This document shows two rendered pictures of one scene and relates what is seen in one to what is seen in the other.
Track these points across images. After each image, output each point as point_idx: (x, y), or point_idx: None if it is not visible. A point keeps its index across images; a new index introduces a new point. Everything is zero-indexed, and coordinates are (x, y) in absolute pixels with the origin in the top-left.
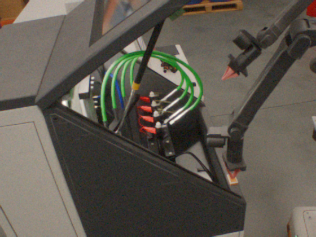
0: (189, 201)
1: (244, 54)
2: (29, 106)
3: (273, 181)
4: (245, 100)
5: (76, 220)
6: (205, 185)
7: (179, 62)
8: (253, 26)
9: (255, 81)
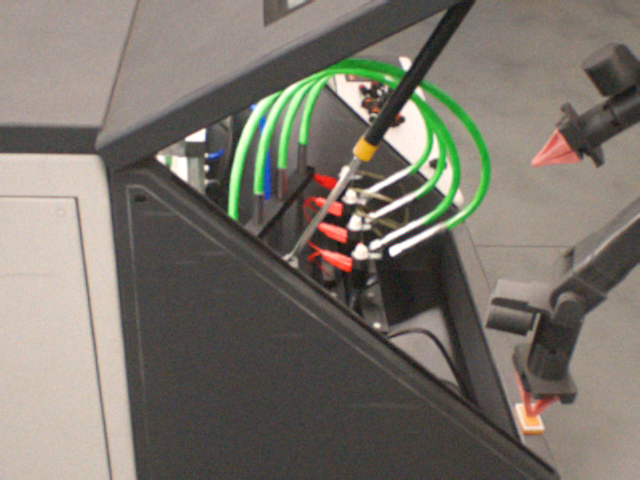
0: (425, 460)
1: (606, 108)
2: (74, 156)
3: (584, 435)
4: (614, 229)
5: (125, 472)
6: (474, 425)
7: (447, 106)
8: (574, 35)
9: (560, 176)
